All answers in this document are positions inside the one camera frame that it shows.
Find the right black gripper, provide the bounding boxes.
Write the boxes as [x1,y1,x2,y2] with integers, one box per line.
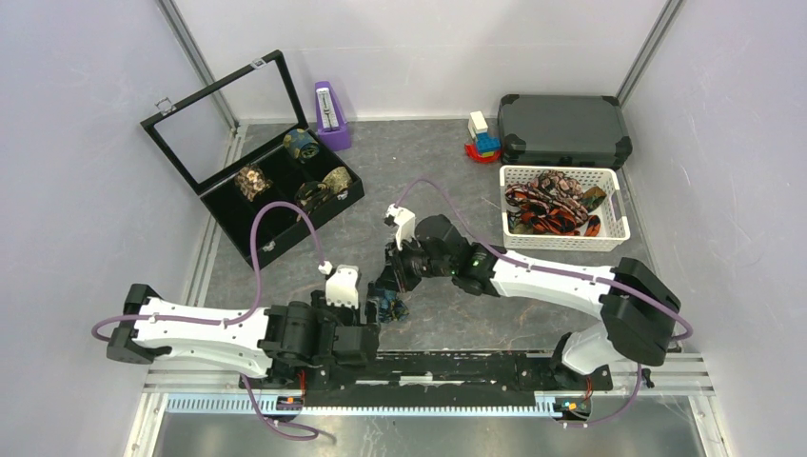
[374,234,455,293]

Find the blue yellow patterned tie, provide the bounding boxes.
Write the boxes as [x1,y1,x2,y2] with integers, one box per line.
[365,283,409,324]

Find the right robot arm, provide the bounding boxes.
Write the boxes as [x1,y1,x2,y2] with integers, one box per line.
[374,206,680,388]

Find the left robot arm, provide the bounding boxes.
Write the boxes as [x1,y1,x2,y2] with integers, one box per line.
[106,284,379,388]

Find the colourful toy block stack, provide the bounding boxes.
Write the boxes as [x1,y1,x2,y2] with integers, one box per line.
[464,111,501,164]

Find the orange black tie pile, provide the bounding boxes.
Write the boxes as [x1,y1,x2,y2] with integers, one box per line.
[504,170,606,237]

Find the rolled olive gold tie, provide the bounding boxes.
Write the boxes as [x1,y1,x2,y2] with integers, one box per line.
[323,167,353,195]

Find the purple metronome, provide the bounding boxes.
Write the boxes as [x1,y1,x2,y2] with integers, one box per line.
[314,81,352,151]

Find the dark grey hard case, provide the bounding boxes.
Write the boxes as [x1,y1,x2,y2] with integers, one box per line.
[497,93,633,170]

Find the white plastic basket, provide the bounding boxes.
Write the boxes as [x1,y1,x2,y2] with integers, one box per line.
[499,166,630,252]

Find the rolled teal tie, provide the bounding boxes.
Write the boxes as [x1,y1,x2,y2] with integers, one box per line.
[283,129,320,163]

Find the rolled brown floral tie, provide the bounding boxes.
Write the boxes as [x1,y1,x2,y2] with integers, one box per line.
[234,165,273,202]

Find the black tie display box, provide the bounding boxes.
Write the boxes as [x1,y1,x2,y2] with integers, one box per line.
[141,50,365,270]

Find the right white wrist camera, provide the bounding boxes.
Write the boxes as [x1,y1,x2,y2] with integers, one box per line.
[384,204,417,251]

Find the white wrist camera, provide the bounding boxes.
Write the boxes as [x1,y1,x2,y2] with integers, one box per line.
[384,204,417,251]
[318,261,361,309]

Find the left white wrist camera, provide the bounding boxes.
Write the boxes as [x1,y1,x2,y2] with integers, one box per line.
[318,261,361,309]

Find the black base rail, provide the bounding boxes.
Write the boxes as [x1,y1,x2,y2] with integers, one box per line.
[239,350,614,408]

